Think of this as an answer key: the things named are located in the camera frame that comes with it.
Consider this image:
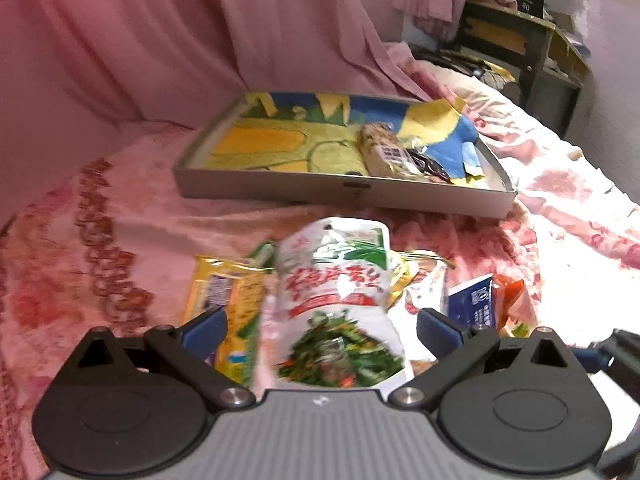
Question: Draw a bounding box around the grey shallow tray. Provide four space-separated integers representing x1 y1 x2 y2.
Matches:
172 91 518 220

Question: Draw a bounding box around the pink curtain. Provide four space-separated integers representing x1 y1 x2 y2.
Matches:
0 0 431 241

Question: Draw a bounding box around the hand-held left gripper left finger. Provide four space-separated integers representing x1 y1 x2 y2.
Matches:
75 305 257 408

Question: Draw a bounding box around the dark foil snack packet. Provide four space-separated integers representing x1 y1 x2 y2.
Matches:
407 142 454 184

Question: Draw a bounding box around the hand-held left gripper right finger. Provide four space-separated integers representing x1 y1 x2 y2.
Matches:
389 307 572 407

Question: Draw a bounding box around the pink floral blanket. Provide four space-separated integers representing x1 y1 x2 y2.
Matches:
0 72 640 480

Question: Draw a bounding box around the beige pillow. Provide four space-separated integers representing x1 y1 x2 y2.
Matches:
415 60 541 127

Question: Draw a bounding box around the yellow snack packet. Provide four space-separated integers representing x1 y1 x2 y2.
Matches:
182 240 279 386

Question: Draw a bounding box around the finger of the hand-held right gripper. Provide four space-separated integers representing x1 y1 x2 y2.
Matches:
570 329 640 376

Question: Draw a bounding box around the blue and white snack packet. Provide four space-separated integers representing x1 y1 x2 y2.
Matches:
447 275 506 335

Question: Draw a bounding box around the green and white snack packet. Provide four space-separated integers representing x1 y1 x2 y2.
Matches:
252 217 416 391

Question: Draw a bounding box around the orange snack packet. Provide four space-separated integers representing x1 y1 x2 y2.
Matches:
492 274 539 339

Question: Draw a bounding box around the dark wooden shelf desk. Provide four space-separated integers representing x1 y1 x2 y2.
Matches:
460 0 594 139

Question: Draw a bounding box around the clear yellow-edged snack packet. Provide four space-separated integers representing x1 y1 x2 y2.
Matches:
385 250 451 361

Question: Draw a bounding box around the rice cracker snack packet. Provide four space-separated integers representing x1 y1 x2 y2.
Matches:
357 122 426 179

